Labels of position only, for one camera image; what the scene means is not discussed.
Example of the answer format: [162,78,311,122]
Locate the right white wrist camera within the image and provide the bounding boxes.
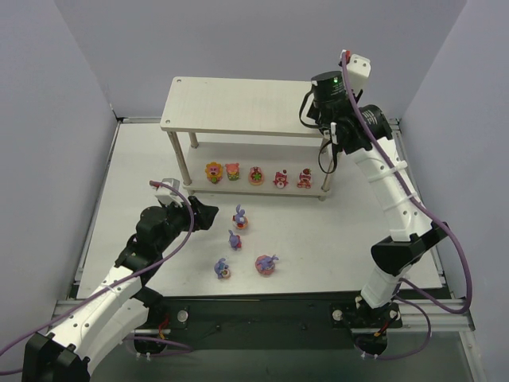
[341,49,371,96]

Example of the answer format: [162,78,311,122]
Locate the red white bear toy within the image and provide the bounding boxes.
[273,169,289,189]

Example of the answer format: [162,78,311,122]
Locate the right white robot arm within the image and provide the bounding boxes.
[299,71,446,309]

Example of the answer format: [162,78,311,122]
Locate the pink bear clover toy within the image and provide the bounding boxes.
[248,166,264,186]

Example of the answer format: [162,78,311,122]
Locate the purple bunny on red base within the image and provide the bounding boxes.
[232,204,249,230]

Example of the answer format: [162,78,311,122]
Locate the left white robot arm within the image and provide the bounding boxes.
[21,196,219,381]

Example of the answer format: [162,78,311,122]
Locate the aluminium frame rail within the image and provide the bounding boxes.
[49,298,474,333]

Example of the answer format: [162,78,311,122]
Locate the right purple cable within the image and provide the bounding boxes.
[340,53,472,361]

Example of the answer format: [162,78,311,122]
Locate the orange lion toy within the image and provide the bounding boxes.
[205,162,223,184]

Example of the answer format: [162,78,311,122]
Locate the pink bear burger toy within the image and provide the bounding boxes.
[224,162,240,181]

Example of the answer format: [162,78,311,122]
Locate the purple cable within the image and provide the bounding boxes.
[340,53,472,361]
[0,181,200,375]

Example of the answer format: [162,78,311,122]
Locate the purple bunny toy standing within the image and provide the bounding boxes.
[228,230,242,251]

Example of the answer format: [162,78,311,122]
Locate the purple bunny pink cake toy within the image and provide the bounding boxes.
[255,255,279,276]

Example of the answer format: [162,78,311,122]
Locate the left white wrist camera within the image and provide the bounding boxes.
[149,178,182,207]

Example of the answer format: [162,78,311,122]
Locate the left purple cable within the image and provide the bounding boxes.
[0,181,200,375]

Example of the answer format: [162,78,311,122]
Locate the purple bunny with ball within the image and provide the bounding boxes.
[214,258,231,279]

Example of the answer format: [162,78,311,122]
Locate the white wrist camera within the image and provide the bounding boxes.
[149,178,182,207]
[341,49,371,96]

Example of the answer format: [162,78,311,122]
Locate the wooden two-tier shelf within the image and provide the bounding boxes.
[160,77,332,201]

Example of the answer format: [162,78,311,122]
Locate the red white strawberry toy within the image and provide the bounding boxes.
[297,168,313,189]

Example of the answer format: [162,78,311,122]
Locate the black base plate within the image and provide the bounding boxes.
[130,291,402,354]

